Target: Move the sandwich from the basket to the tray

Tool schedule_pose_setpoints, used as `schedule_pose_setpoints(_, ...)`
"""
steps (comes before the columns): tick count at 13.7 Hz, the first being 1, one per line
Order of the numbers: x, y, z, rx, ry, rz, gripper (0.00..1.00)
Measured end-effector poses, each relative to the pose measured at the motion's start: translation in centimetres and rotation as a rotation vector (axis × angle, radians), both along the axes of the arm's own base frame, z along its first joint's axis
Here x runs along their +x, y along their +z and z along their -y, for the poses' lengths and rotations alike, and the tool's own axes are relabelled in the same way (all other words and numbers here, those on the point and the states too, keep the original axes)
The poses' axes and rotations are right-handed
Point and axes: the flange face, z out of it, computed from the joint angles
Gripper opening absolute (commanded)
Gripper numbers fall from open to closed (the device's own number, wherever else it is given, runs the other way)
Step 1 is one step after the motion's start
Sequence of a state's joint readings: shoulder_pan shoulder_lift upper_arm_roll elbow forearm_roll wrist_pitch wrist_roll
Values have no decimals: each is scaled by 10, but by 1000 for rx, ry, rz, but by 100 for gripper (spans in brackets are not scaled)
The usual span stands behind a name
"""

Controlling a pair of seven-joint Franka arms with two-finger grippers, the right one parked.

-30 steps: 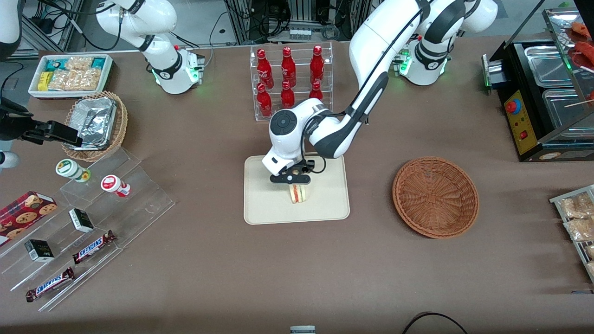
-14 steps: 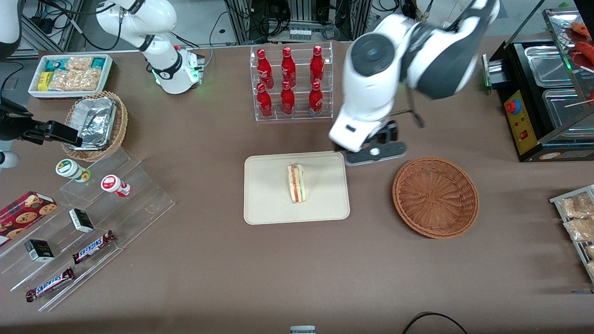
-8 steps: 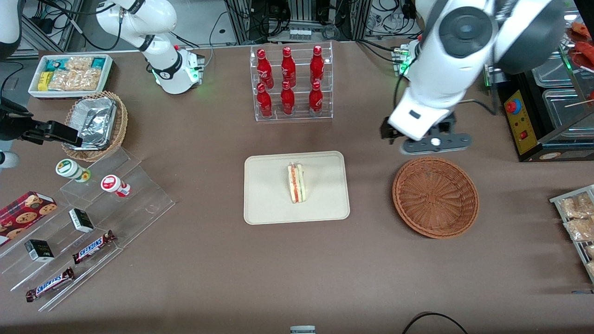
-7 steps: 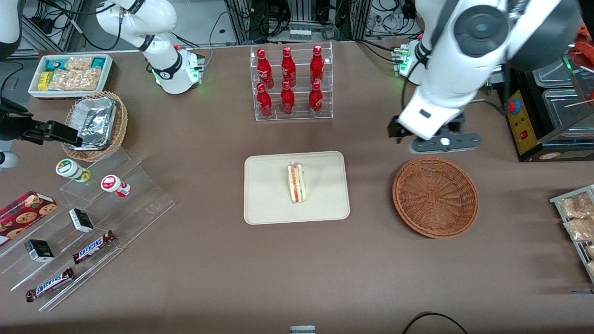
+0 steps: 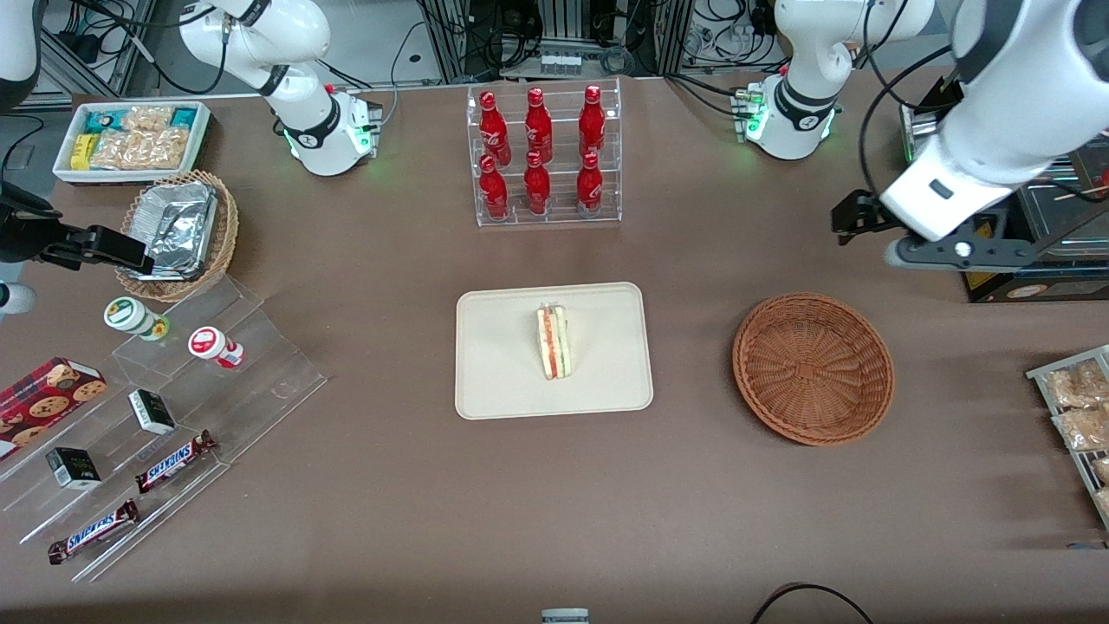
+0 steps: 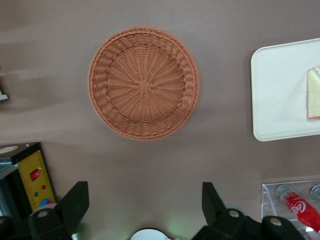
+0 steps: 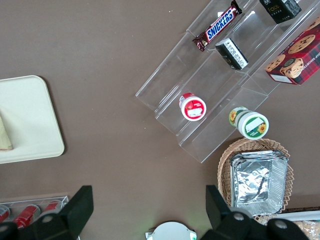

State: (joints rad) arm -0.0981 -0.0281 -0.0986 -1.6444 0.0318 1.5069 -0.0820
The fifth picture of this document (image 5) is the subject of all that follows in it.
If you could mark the round brown wicker basket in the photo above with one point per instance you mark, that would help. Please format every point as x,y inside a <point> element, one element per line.
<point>814,368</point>

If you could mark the clear acrylic bottle rack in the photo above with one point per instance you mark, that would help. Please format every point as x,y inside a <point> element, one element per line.
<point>559,217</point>

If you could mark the teal snack pack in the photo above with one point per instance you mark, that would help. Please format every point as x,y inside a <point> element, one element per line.
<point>184,116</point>
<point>102,120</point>

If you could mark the black food warmer machine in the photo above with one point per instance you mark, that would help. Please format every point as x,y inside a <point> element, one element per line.
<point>1040,290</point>

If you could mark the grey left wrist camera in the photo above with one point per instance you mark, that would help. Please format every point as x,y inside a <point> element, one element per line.
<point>962,251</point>

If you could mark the red cola bottle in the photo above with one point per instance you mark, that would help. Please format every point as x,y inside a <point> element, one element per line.
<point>536,186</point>
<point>493,130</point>
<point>592,121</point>
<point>493,191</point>
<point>538,126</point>
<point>589,185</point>

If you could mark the white snack bin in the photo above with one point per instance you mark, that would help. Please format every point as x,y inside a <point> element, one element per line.
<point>204,143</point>

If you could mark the red plaid cookie box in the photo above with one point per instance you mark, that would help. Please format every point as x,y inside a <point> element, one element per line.
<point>43,403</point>

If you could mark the large clear cracker bag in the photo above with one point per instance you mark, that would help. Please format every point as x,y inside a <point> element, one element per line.
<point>143,151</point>

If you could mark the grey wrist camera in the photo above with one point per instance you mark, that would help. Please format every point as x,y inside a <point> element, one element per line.
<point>962,251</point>
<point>16,298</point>

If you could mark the small grey device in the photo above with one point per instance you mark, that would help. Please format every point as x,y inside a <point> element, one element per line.
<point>565,616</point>

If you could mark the cream rectangular tray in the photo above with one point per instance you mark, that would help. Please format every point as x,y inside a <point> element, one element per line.
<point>502,364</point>

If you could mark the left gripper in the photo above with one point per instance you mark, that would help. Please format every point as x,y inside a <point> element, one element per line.
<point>858,212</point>

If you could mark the tan wicker basket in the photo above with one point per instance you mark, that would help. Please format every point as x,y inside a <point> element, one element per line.
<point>227,225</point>

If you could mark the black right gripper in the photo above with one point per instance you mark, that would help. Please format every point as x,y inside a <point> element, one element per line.
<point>24,232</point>

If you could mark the red lid yogurt cup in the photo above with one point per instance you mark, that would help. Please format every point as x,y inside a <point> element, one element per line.
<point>210,343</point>

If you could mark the triangular sandwich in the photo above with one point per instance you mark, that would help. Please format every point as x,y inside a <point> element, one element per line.
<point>553,347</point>

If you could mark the yellow snack pack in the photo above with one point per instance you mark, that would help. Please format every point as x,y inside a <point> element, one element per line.
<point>82,152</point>

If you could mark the clear fried snack bag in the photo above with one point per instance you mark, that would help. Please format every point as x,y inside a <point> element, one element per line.
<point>1102,470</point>
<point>1074,386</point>
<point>1083,427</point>
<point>1104,501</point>

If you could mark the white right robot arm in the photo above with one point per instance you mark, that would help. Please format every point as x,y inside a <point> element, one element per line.
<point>303,113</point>

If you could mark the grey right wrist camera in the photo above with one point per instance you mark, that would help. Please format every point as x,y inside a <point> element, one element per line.
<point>16,298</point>

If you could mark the clear acrylic step display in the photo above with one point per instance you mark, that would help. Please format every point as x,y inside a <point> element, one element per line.
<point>260,373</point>

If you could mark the small black box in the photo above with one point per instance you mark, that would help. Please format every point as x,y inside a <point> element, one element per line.
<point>152,412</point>
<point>73,468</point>

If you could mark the snickers chocolate bar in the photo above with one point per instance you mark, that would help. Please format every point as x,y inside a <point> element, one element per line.
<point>175,461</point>
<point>94,531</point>

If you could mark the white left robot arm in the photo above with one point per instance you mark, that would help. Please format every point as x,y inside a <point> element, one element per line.
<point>806,52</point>

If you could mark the aluminium foil tray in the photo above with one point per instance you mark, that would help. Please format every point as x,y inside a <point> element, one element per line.
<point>173,225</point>

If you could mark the small clear cracker bag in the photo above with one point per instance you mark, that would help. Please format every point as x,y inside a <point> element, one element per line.
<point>147,118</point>

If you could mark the green lid yogurt cup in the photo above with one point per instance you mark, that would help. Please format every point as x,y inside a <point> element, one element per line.
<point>128,315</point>

